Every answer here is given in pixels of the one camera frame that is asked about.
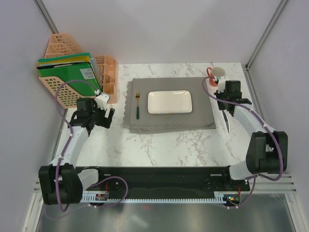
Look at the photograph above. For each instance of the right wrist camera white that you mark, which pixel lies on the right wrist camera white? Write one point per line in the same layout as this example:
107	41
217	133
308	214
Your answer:
221	83

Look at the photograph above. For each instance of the grey placemat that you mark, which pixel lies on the grey placemat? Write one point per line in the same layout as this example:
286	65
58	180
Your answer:
201	117

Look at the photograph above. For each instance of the aluminium rail profile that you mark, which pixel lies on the aluminium rail profile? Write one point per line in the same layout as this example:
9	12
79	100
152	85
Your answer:
262	185

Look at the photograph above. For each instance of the knife pink handle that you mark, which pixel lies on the knife pink handle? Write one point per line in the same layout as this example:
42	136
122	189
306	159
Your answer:
226	121

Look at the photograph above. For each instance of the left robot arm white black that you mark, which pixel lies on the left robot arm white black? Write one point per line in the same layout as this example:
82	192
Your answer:
60	181

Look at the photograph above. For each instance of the white cable duct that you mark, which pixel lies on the white cable duct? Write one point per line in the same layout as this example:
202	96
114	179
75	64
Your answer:
102	197

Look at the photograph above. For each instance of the aluminium frame post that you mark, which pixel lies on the aluminium frame post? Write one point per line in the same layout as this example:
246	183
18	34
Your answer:
46	16
266	33

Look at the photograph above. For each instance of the peach file organizer rack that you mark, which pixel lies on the peach file organizer rack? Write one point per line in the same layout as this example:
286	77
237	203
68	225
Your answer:
105	68

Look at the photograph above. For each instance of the orange mug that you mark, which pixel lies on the orange mug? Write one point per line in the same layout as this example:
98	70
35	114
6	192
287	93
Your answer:
215	72

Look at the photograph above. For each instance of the white rectangular plate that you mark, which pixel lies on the white rectangular plate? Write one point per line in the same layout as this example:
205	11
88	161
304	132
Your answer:
169	102

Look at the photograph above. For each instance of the yellow folder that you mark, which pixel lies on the yellow folder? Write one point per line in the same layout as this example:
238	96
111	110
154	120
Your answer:
68	58

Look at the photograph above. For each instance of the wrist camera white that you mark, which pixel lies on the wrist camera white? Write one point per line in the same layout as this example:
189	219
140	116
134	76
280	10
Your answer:
102	100
221	83

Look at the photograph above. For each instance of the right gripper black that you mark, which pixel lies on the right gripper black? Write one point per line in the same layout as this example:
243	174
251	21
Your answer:
217	95

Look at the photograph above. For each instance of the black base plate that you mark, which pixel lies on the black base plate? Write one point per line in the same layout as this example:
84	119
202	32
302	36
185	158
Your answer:
162	181

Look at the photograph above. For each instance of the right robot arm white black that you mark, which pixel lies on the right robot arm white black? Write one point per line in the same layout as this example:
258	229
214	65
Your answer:
267	151

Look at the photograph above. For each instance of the gold fork green handle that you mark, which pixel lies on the gold fork green handle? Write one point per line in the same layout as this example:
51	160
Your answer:
137	96

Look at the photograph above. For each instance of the right aluminium frame post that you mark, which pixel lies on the right aluminium frame post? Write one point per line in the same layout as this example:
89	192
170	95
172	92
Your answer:
266	33

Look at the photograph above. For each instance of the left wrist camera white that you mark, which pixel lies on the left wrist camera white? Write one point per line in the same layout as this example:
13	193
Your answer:
102	100

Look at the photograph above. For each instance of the green folder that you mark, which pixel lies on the green folder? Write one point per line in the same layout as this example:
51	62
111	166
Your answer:
73	71

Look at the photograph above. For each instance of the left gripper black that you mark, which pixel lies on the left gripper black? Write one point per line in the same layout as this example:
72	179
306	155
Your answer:
105	122

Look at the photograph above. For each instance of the left aluminium frame post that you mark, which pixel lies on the left aluminium frame post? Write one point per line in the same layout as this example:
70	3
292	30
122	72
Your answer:
46	16

